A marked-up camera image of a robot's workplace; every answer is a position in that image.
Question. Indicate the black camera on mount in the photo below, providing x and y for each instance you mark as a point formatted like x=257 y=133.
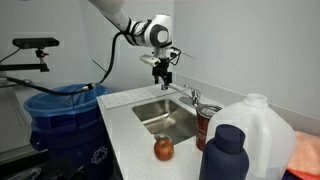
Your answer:
x=36 y=42

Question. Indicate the navy recycling bin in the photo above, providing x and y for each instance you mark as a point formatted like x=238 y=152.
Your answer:
x=73 y=146

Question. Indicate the dark red tumbler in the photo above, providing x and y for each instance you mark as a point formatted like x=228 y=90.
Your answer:
x=203 y=130

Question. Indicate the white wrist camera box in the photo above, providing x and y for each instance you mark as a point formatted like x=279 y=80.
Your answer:
x=149 y=60

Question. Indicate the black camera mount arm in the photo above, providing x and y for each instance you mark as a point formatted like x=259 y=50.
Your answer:
x=23 y=67

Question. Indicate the white tile pattern mat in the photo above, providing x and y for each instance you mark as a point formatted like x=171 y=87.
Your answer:
x=133 y=96

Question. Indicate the stainless steel sink basin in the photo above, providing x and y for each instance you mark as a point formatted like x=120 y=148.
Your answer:
x=160 y=118

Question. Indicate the orange cloth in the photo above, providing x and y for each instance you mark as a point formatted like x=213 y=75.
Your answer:
x=306 y=153

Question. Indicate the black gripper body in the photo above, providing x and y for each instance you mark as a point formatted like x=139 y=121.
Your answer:
x=161 y=66

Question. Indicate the blue bin liner bag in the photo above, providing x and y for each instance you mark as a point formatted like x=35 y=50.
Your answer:
x=56 y=103

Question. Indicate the red apple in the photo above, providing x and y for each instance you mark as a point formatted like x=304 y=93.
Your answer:
x=164 y=149

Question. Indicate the chrome sink faucet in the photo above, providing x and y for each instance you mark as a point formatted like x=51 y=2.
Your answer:
x=195 y=96

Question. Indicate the navy blue water bottle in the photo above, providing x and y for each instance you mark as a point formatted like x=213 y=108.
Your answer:
x=225 y=160

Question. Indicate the clear plastic gallon jug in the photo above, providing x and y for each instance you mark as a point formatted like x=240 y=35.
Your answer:
x=266 y=140

